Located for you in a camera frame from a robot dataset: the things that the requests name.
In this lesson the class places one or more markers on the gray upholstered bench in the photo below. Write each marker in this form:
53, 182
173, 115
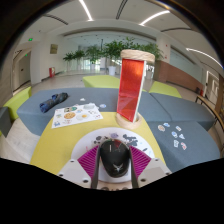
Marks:
196, 146
33, 115
180, 110

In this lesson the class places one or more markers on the red fire equipment box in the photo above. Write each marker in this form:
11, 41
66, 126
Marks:
52, 72

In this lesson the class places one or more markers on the wooden chair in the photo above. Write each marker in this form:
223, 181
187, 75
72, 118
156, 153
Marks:
213, 111

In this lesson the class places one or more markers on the group of potted plants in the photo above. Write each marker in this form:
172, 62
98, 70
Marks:
113, 50

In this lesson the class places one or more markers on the group of ceiling strip lights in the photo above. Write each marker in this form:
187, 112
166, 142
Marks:
86, 10

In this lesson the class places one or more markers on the lime green upholstered bench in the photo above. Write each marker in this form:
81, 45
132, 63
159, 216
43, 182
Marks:
18, 101
100, 81
165, 90

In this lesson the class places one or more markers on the group of small loose stickers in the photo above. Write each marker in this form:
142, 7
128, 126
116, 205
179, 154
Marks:
174, 134

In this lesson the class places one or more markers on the golden wall plaque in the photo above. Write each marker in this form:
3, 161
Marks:
54, 48

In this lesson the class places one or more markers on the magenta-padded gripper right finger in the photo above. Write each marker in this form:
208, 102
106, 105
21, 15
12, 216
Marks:
140, 161

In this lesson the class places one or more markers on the black computer mouse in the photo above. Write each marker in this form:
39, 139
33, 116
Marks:
115, 156

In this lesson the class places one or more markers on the green exit sign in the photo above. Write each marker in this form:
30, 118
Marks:
30, 39

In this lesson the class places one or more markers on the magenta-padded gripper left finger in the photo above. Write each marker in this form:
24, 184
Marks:
88, 161

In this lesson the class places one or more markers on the dark gray ottoman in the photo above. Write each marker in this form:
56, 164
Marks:
4, 121

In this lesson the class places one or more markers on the white sticker sheet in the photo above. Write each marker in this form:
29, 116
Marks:
76, 115

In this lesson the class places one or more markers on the white round printed mouse pad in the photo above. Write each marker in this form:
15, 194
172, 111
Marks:
85, 141

